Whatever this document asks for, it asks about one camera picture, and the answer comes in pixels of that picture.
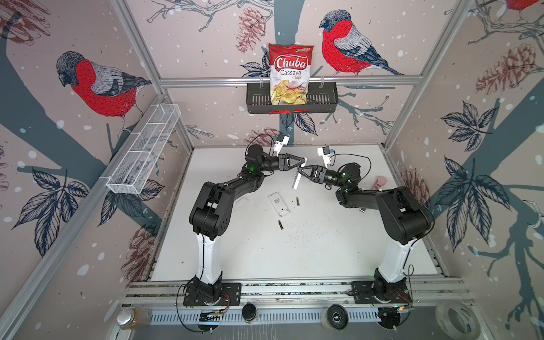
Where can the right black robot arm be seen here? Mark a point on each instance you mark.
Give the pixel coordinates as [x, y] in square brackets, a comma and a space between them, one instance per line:
[405, 219]

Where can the white battery cover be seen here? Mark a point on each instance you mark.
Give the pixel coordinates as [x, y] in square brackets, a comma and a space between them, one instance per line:
[242, 202]

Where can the Chuba cassava chips bag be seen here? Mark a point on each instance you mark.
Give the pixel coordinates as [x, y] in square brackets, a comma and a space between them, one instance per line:
[290, 73]

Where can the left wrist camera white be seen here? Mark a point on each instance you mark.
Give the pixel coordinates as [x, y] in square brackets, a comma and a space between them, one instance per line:
[279, 142]

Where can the black round knob left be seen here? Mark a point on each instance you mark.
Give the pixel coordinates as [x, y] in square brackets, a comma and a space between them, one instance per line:
[250, 313]

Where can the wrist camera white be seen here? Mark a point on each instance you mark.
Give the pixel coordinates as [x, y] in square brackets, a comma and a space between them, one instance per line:
[279, 142]
[326, 153]

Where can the glass jar with lid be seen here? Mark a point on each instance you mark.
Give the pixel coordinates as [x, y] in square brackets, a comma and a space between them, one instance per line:
[134, 318]

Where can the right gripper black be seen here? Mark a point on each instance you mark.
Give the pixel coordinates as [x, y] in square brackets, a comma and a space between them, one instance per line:
[319, 176]

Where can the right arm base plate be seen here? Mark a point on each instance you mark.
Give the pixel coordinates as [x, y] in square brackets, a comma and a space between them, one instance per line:
[378, 292]

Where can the clear tape roll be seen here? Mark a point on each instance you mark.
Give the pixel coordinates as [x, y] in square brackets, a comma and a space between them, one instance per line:
[457, 320]

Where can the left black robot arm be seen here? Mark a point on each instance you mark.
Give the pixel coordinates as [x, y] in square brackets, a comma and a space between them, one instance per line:
[210, 218]

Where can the white wire mesh shelf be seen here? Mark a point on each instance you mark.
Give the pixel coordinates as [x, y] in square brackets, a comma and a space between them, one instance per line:
[137, 164]

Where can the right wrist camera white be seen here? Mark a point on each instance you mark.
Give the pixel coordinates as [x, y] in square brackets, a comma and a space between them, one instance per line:
[326, 153]

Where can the pink handled brush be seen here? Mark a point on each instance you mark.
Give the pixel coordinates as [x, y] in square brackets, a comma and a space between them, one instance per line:
[380, 182]

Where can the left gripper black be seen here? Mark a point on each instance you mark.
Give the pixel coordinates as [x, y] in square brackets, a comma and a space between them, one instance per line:
[283, 165]

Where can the black wall basket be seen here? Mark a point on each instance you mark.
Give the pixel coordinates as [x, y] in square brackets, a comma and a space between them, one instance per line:
[316, 98]

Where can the aluminium front rail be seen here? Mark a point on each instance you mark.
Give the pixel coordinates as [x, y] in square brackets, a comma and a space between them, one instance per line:
[289, 301]

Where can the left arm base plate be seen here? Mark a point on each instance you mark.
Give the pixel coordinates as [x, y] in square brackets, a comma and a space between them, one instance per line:
[205, 295]

